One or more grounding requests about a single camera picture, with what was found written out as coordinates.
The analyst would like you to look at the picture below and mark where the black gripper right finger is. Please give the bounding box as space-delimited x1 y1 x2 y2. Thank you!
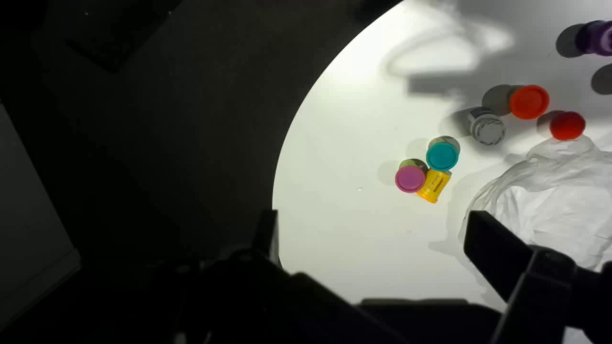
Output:
461 209 579 344

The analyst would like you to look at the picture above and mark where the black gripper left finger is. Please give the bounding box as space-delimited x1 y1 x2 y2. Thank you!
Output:
180 207 302 344

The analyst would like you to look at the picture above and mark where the white pill bottle blue label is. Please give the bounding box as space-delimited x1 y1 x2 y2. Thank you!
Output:
453 106 508 148

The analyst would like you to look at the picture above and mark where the orange lid dough tub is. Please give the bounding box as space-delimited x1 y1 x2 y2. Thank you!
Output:
482 83 551 123

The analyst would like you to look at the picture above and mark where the purple dough tub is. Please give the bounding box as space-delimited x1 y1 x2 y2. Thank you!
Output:
554 20 612 62

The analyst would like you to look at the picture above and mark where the white plastic bag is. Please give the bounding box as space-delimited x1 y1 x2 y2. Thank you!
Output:
445 134 612 344

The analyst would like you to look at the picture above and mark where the yellow dough tub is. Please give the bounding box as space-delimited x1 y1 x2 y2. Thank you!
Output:
417 169 453 205

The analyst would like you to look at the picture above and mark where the teal lid dough tub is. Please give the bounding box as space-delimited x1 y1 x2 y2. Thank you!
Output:
424 134 463 173

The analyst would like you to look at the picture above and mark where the pink lid dough tub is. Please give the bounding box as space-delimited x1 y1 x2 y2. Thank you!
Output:
394 157 430 195

